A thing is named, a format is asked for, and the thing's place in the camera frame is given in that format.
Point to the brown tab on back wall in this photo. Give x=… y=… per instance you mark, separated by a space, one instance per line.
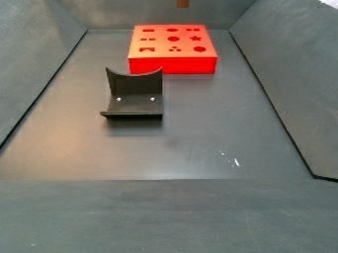
x=182 y=3

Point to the red shape sorter box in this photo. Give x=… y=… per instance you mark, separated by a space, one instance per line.
x=179 y=48

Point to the black curved holder stand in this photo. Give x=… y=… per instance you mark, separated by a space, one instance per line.
x=136 y=94

